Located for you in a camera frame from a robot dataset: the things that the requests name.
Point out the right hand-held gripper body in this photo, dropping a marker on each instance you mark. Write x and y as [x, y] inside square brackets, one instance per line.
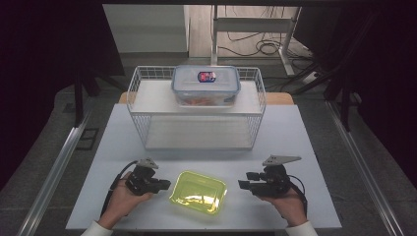
[273, 180]

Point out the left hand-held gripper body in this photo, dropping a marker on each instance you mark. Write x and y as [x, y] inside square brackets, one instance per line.
[141, 180]

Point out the person's right hand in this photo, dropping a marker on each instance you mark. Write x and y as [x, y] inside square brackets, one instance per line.
[288, 205]

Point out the person's left hand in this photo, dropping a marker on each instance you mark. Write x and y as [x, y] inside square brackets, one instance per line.
[121, 203]

